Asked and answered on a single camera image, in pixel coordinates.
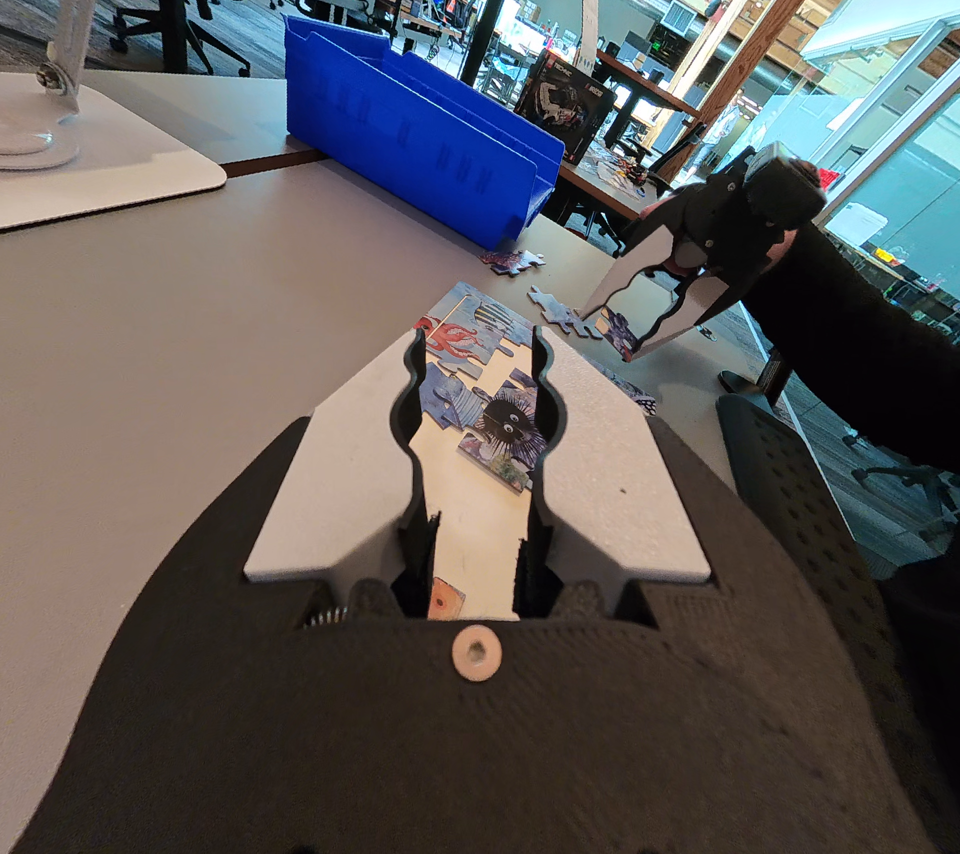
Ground ocean jigsaw puzzle board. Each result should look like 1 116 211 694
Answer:
412 280 663 623

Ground light blue puzzle piece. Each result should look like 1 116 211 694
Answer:
527 284 604 342

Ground clear glass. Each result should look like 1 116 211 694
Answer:
0 70 81 173

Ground brown wooden desk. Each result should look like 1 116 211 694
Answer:
558 47 703 248

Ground person's right forearm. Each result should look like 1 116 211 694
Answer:
738 224 960 474

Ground joined pink coral puzzle pieces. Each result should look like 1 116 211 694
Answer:
480 248 548 278

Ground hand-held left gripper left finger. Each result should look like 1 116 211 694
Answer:
242 329 443 619

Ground person's right hand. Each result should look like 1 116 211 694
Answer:
669 227 798 279

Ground purple puzzle piece orange patch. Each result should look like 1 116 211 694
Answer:
600 308 641 362

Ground wooden ceiling post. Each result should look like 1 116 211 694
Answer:
660 0 888 185

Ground black sea urchin puzzle pieces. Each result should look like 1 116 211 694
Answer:
457 374 554 495

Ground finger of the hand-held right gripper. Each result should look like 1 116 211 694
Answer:
628 271 742 364
579 224 678 323

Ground glass window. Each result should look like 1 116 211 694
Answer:
798 17 960 255

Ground blue plastic bin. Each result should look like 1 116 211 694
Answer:
283 15 566 252

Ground black printed cardboard box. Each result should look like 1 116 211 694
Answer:
513 47 618 167

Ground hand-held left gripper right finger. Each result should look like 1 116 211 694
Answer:
513 325 713 619

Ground solid blue whale puzzle piece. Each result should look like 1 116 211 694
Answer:
418 365 460 424

